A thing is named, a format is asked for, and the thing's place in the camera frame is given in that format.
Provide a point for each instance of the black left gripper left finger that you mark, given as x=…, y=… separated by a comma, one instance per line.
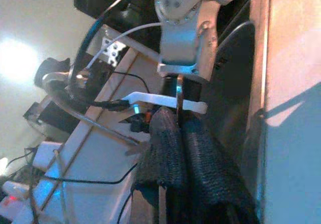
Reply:
x=163, y=153

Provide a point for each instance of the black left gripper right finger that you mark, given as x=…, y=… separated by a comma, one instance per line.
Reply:
x=210, y=178

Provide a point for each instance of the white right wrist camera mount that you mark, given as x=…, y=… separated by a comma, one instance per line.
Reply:
x=163, y=99

